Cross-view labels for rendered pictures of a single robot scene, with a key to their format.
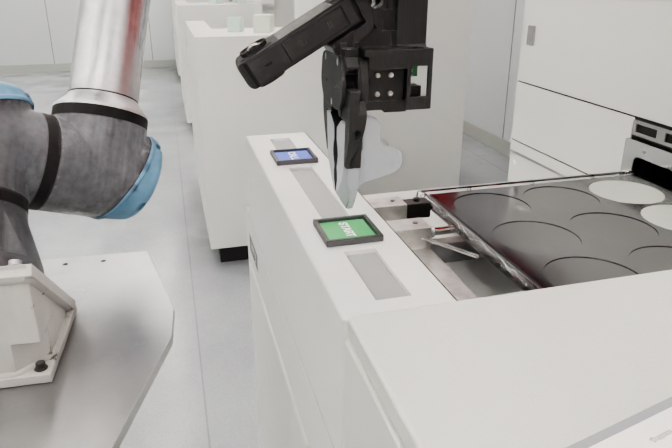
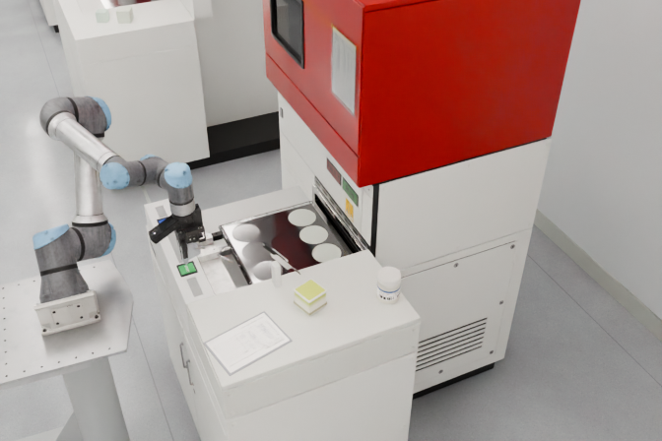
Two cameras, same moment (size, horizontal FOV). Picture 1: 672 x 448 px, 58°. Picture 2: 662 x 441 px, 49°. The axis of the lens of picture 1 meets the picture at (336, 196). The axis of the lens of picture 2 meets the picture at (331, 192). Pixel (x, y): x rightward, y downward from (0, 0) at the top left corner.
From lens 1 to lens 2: 1.86 m
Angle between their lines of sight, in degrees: 18
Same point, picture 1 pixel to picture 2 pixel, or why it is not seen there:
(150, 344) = (126, 303)
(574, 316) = (240, 297)
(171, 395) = not seen: hidden behind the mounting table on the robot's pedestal
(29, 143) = (75, 245)
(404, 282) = (202, 289)
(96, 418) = (119, 330)
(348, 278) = (187, 289)
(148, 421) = not seen: hidden behind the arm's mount
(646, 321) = (257, 297)
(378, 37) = (188, 225)
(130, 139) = (104, 230)
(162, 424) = not seen: hidden behind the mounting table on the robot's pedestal
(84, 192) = (93, 254)
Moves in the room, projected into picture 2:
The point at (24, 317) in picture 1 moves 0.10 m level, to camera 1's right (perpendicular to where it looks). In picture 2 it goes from (92, 305) to (124, 301)
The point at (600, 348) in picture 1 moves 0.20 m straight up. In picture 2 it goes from (242, 306) to (237, 257)
